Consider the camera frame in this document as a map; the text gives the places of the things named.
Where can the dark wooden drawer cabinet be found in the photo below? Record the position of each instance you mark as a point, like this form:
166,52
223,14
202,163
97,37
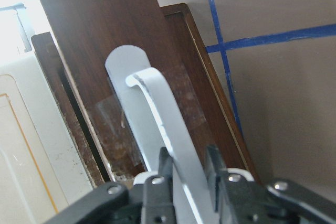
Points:
224,130

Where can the white metal drawer handle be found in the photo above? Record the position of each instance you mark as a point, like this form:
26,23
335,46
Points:
156,121

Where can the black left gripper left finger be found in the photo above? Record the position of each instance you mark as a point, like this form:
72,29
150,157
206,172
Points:
149,202

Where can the cream plastic storage box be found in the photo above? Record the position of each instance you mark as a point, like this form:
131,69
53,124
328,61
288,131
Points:
41,171

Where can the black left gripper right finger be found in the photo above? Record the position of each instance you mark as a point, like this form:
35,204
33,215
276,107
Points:
238,200

